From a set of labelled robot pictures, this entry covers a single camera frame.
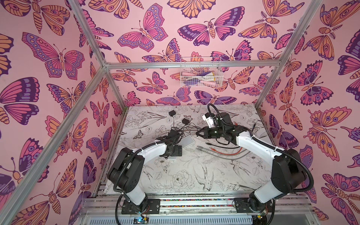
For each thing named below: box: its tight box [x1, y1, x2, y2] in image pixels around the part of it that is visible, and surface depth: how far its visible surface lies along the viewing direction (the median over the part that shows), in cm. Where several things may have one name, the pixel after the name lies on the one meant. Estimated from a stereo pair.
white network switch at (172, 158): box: [167, 155, 177, 162], surface depth 92 cm
